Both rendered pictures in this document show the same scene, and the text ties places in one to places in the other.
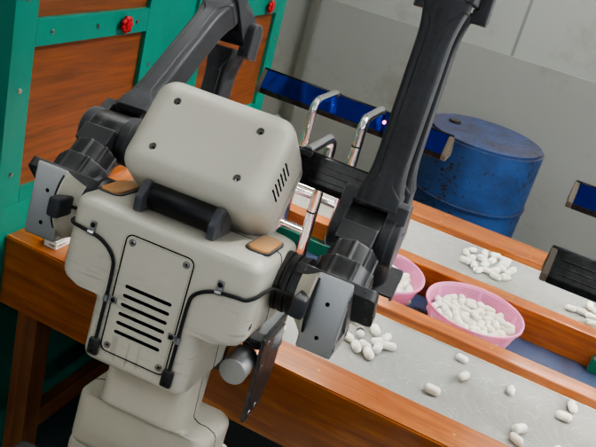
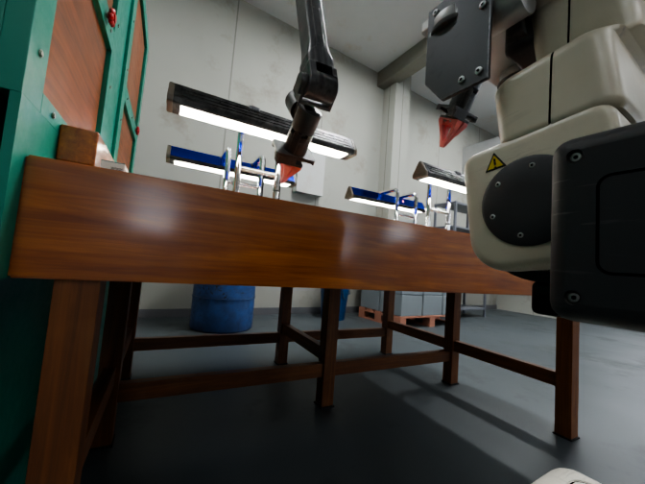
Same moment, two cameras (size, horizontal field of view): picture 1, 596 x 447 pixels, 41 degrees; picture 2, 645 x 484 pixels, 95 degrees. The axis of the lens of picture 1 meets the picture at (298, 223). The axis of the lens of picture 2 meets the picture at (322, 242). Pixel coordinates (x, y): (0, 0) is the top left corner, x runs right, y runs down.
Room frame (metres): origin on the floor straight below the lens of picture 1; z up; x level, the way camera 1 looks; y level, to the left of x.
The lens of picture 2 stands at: (0.96, 0.64, 0.64)
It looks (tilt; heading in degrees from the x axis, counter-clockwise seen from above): 4 degrees up; 314
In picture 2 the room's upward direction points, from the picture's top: 4 degrees clockwise
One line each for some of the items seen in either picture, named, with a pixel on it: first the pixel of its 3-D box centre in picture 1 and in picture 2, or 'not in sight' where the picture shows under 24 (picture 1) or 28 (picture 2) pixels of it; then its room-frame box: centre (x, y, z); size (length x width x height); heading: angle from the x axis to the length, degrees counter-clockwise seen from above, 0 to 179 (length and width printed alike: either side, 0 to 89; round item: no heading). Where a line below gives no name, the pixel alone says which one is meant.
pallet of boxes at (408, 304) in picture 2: not in sight; (411, 278); (2.80, -2.92, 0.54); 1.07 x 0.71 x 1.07; 76
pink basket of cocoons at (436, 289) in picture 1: (469, 323); not in sight; (1.86, -0.51, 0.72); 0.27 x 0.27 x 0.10
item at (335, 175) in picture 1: (274, 151); (274, 125); (1.76, 0.10, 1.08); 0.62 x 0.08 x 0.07; 72
